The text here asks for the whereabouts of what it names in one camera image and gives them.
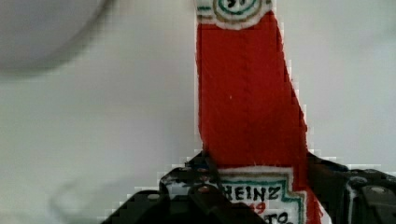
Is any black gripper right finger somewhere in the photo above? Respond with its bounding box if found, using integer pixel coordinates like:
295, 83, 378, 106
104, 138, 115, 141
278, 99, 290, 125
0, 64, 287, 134
307, 153, 396, 224

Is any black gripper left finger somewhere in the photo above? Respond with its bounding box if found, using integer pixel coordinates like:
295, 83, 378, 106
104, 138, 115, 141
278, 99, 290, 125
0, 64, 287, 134
101, 151, 264, 224

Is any red felt ketchup bottle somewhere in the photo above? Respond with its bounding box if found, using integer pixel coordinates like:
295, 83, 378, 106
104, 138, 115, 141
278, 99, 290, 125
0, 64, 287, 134
193, 0, 323, 224

